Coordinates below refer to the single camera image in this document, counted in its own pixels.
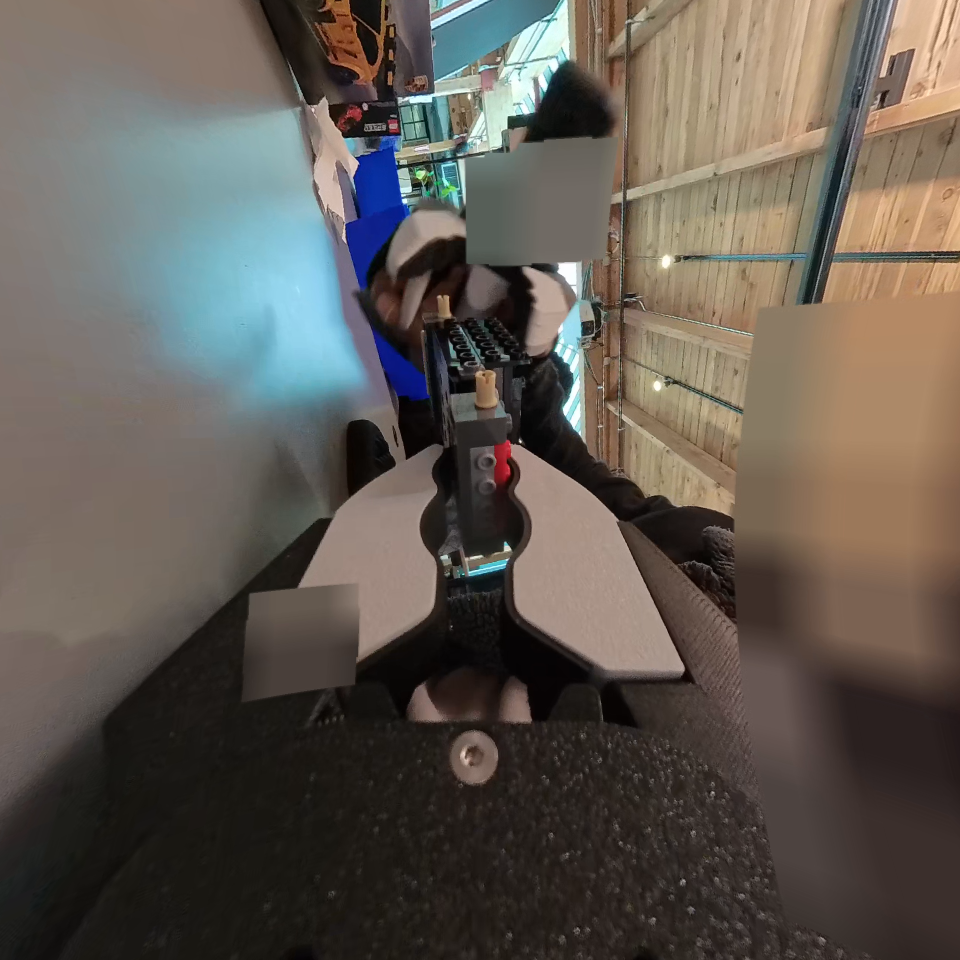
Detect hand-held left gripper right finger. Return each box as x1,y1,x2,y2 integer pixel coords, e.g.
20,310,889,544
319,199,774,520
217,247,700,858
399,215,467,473
507,446,687,683

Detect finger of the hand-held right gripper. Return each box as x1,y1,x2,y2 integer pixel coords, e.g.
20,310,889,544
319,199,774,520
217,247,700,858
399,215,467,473
385,214,469,332
457,261,580,357

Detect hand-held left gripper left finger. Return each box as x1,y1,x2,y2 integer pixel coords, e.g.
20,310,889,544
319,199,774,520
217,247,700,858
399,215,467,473
300,446,454,668

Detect dark grey toy brick model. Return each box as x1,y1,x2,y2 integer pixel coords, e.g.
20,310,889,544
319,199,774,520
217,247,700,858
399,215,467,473
421,295,536,579

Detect person's right forearm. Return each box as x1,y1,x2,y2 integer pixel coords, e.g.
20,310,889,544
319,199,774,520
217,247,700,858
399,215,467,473
518,348,738,562

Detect grey desk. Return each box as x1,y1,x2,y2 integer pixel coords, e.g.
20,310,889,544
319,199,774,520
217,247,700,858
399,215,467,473
0,0,410,834

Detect blue plastic bin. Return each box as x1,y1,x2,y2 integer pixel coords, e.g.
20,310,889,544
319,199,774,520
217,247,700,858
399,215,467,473
343,145,430,401

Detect white paper sheet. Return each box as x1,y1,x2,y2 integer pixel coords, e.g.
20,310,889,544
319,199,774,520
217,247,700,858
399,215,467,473
302,96,362,242

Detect black fleece jacket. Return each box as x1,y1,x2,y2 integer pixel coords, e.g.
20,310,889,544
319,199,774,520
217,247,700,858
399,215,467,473
676,525,743,621

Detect dark toy set box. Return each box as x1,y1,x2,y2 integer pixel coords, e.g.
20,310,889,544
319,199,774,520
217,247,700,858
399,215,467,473
327,96,400,141

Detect toy set box yellow car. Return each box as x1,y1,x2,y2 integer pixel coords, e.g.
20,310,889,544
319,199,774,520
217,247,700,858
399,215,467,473
261,0,438,103

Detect grey metal column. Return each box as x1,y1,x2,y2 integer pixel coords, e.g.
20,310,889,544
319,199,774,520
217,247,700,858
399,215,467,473
798,0,901,303

